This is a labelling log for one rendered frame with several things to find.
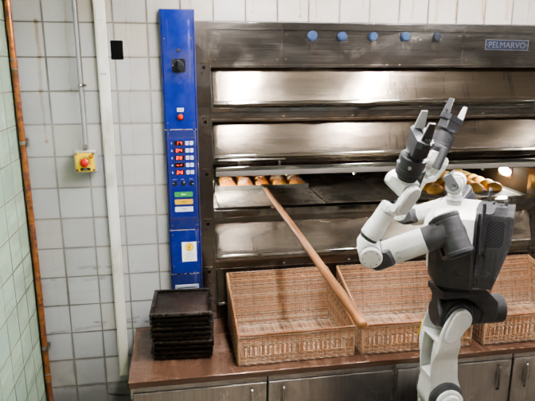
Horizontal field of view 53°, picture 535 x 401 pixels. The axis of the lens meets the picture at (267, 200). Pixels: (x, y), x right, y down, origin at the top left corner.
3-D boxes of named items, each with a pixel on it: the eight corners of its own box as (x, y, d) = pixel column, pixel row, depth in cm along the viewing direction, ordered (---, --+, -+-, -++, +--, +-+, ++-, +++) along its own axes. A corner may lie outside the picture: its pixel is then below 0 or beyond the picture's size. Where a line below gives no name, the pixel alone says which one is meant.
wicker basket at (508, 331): (434, 305, 308) (437, 258, 301) (523, 297, 318) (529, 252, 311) (482, 347, 261) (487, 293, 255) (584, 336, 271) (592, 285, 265)
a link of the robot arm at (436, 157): (444, 145, 235) (433, 169, 236) (423, 135, 232) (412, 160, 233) (458, 148, 224) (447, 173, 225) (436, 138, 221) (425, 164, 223)
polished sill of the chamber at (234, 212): (213, 215, 283) (212, 208, 282) (527, 201, 312) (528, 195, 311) (214, 218, 277) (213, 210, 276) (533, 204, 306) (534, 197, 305)
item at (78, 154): (77, 170, 261) (75, 149, 258) (99, 169, 262) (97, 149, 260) (74, 173, 253) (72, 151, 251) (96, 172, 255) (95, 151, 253)
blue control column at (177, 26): (176, 285, 483) (165, 33, 432) (194, 284, 485) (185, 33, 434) (177, 421, 298) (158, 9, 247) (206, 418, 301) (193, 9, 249)
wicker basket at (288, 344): (224, 320, 289) (224, 271, 283) (326, 311, 299) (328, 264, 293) (236, 367, 243) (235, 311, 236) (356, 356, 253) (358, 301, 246)
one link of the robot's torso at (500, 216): (508, 275, 216) (517, 188, 207) (503, 309, 186) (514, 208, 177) (431, 264, 228) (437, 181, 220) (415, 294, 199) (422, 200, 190)
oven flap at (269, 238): (216, 259, 282) (214, 221, 284) (528, 241, 310) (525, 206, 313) (216, 259, 277) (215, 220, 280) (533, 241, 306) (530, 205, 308)
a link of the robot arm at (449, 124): (470, 123, 228) (457, 149, 230) (451, 118, 236) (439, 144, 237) (453, 113, 221) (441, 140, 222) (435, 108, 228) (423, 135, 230)
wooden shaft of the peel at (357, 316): (369, 330, 153) (369, 321, 152) (358, 331, 152) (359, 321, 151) (268, 192, 316) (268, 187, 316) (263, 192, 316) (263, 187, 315)
